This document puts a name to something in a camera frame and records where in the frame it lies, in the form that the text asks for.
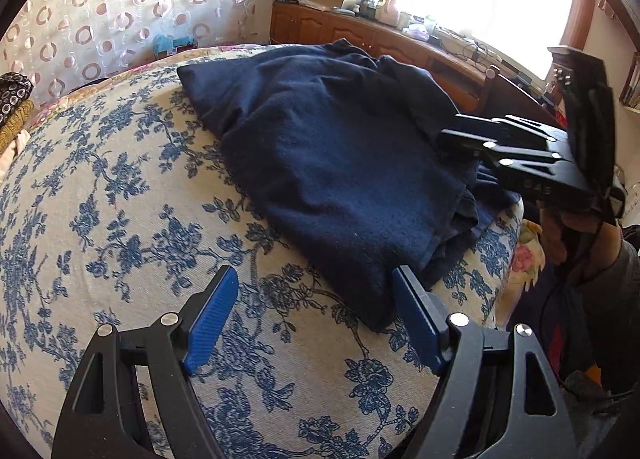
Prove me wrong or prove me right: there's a white curtain with ring pattern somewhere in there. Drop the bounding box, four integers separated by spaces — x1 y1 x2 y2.
0 0 281 110

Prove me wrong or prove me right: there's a blue floral cover cloth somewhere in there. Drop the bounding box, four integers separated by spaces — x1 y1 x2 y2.
0 59 526 459

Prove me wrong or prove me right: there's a pale folded cloth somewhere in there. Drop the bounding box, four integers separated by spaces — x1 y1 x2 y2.
0 131 32 180

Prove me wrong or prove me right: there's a rose patterned blanket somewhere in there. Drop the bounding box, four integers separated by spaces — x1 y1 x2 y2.
27 41 547 290

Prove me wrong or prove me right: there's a person's right forearm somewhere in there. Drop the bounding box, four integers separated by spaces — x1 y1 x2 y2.
565 226 640 400

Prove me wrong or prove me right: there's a wooden cabinet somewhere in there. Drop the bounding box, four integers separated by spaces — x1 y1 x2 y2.
270 1 496 112

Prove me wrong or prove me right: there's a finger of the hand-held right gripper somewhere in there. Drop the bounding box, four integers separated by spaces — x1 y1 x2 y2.
437 129 577 174
456 114 572 143

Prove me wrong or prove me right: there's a reddish brown curtain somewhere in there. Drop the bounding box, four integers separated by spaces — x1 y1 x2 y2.
560 0 598 54

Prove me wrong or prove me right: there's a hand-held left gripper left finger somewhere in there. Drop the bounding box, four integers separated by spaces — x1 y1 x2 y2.
50 265 241 459

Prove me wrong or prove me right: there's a wall shelf with books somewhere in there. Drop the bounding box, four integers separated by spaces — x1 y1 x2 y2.
617 51 640 112

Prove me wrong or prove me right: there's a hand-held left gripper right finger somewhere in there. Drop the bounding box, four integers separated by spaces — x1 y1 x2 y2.
391 265 583 459

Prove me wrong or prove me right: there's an olive gold cloth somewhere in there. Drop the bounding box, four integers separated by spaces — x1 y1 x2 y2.
0 99 37 156

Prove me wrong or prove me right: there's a person's right hand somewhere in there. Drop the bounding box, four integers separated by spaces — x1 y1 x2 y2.
537 199 623 285

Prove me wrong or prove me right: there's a navy t-shirt with orange print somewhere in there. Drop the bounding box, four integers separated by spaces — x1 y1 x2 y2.
176 39 523 332

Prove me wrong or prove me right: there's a small teal object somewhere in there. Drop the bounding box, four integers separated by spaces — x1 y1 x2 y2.
152 33 198 57

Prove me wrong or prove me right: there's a black ring-patterned cloth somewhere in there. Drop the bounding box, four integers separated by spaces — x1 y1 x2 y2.
0 73 35 126

